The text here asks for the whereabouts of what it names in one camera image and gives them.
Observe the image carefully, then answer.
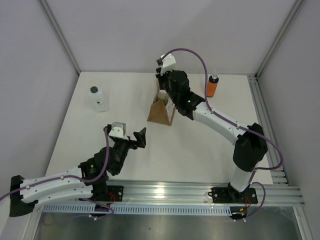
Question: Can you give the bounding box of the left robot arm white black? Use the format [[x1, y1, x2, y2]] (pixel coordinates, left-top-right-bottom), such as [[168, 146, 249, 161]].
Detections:
[[9, 123, 147, 217]]

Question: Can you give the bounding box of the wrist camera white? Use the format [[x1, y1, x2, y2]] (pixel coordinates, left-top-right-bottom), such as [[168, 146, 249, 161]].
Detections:
[[108, 122, 127, 139], [155, 53, 176, 75]]

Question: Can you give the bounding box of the green bottle white cap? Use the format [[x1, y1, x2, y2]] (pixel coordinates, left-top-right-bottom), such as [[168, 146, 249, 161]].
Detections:
[[156, 90, 169, 106]]

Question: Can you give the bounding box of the right side aluminium rail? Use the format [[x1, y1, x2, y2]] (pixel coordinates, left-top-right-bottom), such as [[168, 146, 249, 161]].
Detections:
[[247, 74, 291, 186]]

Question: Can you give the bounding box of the aluminium mounting rail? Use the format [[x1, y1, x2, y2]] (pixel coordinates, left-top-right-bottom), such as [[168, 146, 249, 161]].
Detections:
[[107, 180, 305, 207]]

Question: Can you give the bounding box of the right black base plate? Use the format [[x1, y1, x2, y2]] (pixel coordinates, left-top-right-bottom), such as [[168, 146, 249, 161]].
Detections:
[[207, 185, 258, 222]]

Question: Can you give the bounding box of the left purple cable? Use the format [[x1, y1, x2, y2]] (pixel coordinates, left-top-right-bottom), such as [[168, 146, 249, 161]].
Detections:
[[0, 126, 116, 221]]

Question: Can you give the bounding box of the right aluminium frame post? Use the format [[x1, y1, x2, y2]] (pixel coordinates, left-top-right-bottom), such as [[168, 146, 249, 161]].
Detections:
[[255, 0, 306, 81]]

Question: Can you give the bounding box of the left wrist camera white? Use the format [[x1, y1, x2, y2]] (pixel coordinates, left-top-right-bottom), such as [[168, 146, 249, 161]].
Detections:
[[108, 122, 127, 139]]

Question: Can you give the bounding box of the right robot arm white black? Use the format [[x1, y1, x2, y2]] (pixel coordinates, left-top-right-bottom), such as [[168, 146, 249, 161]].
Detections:
[[155, 67, 268, 203]]

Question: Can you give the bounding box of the clear bottle black cap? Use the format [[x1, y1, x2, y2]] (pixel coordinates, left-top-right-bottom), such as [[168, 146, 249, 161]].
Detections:
[[88, 86, 110, 113]]

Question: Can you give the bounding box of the white slotted cable duct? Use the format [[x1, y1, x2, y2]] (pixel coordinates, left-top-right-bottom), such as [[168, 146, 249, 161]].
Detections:
[[42, 203, 232, 216]]

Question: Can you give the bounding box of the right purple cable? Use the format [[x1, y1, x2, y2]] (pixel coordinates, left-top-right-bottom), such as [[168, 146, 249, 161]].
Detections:
[[161, 48, 285, 222]]

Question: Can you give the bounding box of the orange bottle blue cap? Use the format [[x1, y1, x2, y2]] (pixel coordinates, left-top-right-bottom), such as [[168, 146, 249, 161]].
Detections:
[[206, 74, 219, 98]]

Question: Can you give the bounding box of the purple cable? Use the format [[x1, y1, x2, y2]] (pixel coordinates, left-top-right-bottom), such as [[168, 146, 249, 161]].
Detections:
[[161, 48, 285, 222], [0, 126, 116, 221]]

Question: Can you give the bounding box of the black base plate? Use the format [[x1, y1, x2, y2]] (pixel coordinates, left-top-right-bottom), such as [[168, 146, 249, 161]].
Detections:
[[207, 185, 258, 222], [79, 185, 125, 217]]

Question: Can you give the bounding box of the left aluminium frame post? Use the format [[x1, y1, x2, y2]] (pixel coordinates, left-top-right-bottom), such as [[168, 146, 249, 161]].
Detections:
[[37, 0, 81, 76]]

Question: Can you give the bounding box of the aluminium frame post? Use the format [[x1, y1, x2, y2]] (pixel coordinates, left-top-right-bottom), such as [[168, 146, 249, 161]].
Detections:
[[255, 0, 306, 81], [37, 0, 81, 76]]

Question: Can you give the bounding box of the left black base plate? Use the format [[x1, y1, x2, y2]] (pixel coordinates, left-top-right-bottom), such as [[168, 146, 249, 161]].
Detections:
[[79, 185, 125, 217]]

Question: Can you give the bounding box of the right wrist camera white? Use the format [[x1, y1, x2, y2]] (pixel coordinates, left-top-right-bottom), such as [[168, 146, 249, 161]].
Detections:
[[155, 53, 176, 75]]

